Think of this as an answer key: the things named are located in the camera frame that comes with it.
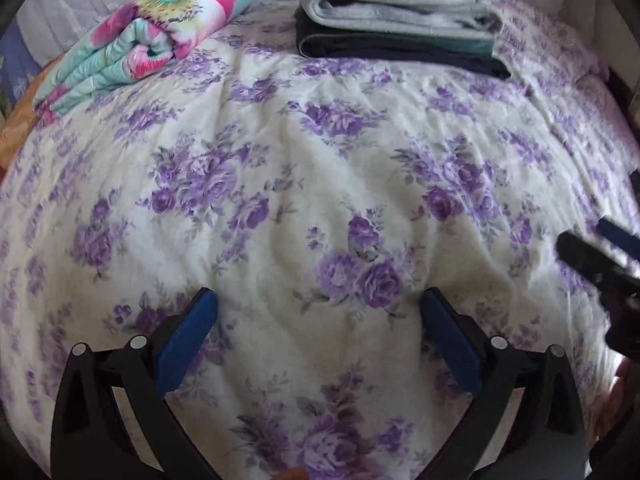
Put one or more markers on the dark navy folded pants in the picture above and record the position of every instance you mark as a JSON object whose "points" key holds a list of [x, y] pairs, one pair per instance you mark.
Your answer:
{"points": [[380, 52]]}

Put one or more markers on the dark green folded pants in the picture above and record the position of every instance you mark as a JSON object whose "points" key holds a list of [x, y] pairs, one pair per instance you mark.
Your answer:
{"points": [[470, 47]]}

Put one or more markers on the blue patterned cloth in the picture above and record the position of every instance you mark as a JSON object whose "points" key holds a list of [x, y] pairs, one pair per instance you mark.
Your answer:
{"points": [[15, 65]]}

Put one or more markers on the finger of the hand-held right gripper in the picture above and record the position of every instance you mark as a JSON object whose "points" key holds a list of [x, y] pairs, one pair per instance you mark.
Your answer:
{"points": [[620, 240], [580, 252]]}

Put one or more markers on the orange cloth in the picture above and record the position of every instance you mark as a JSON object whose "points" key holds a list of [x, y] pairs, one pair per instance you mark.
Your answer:
{"points": [[15, 125]]}

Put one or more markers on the grey towel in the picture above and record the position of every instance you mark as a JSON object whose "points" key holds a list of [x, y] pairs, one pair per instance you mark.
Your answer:
{"points": [[390, 5]]}

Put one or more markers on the colourful floral rolled blanket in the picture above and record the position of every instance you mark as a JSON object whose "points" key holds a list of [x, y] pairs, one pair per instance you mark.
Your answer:
{"points": [[150, 30]]}

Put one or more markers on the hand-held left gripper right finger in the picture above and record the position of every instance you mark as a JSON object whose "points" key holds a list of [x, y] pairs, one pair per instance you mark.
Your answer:
{"points": [[450, 345]]}

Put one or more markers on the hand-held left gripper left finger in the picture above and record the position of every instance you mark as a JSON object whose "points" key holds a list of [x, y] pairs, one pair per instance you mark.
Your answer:
{"points": [[185, 340]]}

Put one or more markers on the purple floral bedsheet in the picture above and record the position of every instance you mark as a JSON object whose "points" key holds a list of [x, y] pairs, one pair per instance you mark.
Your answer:
{"points": [[300, 185]]}

